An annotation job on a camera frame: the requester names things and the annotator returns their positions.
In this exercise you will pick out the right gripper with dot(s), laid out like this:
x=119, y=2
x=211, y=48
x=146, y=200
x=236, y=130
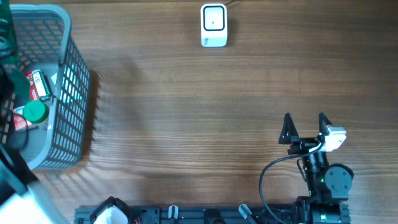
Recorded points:
x=303, y=144

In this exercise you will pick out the green lid jar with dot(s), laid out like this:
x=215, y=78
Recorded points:
x=36, y=112

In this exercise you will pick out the red Kleenex tissue pack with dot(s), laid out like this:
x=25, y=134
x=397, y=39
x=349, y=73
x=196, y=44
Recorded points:
x=20, y=123

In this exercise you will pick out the green 3M gloves package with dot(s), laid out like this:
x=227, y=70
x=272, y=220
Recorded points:
x=10, y=53

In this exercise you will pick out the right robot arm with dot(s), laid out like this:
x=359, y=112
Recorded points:
x=328, y=184

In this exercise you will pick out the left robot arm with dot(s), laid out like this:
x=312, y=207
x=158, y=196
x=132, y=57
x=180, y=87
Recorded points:
x=23, y=197

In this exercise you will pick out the white barcode scanner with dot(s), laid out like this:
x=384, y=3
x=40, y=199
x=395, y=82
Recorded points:
x=214, y=25

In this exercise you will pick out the green white small box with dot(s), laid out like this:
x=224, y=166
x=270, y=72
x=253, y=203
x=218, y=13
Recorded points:
x=41, y=86

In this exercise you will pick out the red snack stick packet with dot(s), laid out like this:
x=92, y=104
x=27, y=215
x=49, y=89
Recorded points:
x=32, y=89

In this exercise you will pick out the grey plastic mesh basket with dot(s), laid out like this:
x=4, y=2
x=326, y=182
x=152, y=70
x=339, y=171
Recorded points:
x=45, y=43

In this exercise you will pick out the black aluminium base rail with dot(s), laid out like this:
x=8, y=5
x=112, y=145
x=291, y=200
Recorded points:
x=287, y=213

